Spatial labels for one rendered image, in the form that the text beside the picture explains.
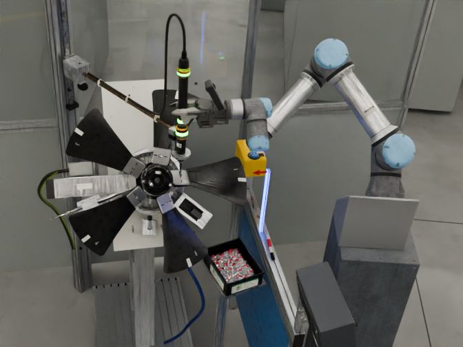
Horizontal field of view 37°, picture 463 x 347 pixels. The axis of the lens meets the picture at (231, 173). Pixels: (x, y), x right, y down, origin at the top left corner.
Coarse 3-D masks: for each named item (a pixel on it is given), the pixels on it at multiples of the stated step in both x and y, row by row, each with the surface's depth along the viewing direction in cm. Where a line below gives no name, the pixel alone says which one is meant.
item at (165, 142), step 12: (156, 96) 265; (168, 96) 262; (192, 96) 259; (156, 108) 264; (168, 108) 262; (168, 120) 261; (192, 120) 257; (156, 132) 263; (168, 132) 260; (156, 144) 262; (168, 144) 258
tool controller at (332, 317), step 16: (304, 272) 220; (320, 272) 219; (304, 288) 215; (320, 288) 214; (336, 288) 213; (304, 304) 219; (320, 304) 209; (336, 304) 208; (304, 320) 224; (320, 320) 205; (336, 320) 204; (352, 320) 203; (320, 336) 203; (336, 336) 204; (352, 336) 206
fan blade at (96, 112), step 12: (84, 120) 251; (96, 120) 251; (84, 132) 253; (96, 132) 252; (108, 132) 252; (72, 144) 256; (84, 144) 255; (96, 144) 254; (108, 144) 253; (120, 144) 253; (72, 156) 259; (84, 156) 258; (96, 156) 258; (108, 156) 257; (120, 156) 255; (120, 168) 259
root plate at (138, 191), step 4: (136, 188) 255; (140, 188) 256; (132, 192) 254; (136, 192) 256; (140, 192) 258; (128, 196) 255; (132, 196) 256; (140, 196) 259; (144, 196) 261; (132, 200) 258; (136, 200) 259; (136, 204) 261
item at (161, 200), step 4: (160, 196) 258; (164, 196) 261; (168, 196) 263; (160, 200) 258; (164, 200) 260; (168, 200) 262; (160, 204) 257; (164, 204) 259; (168, 204) 261; (172, 204) 264; (160, 208) 256; (164, 208) 258; (168, 208) 261; (172, 208) 263; (164, 212) 257
